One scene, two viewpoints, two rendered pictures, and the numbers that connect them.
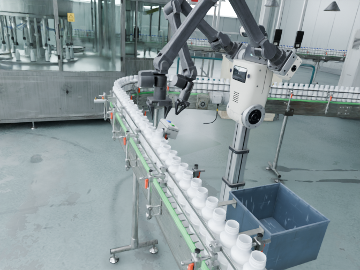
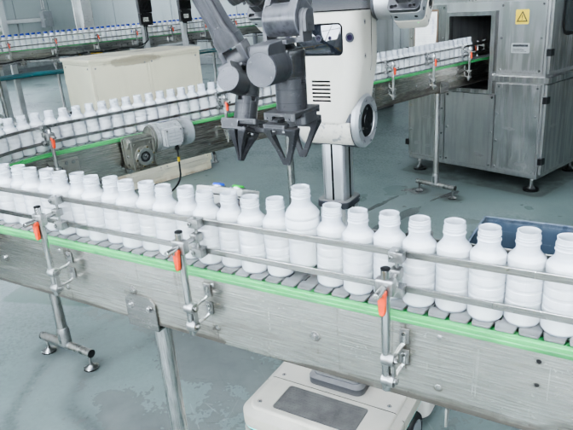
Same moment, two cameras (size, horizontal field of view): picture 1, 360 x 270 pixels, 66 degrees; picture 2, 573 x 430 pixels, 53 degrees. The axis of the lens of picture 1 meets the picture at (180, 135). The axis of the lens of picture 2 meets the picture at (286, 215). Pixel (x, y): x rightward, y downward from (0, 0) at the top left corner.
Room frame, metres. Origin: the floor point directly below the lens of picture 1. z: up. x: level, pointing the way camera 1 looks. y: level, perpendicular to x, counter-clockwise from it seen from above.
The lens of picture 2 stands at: (0.37, 0.73, 1.54)
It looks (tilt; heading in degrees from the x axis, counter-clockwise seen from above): 21 degrees down; 325
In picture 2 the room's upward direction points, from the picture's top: 4 degrees counter-clockwise
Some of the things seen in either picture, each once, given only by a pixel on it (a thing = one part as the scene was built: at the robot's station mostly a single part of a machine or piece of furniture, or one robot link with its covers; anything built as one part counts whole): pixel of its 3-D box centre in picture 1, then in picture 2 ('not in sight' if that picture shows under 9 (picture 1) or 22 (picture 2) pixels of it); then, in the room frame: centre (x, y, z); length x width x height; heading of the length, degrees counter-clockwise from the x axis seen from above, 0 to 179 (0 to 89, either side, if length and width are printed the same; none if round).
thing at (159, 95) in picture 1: (159, 94); (291, 98); (1.23, 0.11, 1.37); 0.10 x 0.07 x 0.07; 113
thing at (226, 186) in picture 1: (229, 203); not in sight; (1.71, -0.40, 0.49); 0.13 x 0.13 x 0.40; 24
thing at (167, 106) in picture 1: (162, 109); (298, 134); (1.23, 0.09, 1.30); 0.07 x 0.07 x 0.09; 23
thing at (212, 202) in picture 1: (209, 220); not in sight; (0.74, -0.12, 1.08); 0.06 x 0.06 x 0.17
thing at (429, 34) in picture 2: not in sight; (425, 30); (3.70, -3.07, 1.22); 0.23 x 0.04 x 0.32; 6
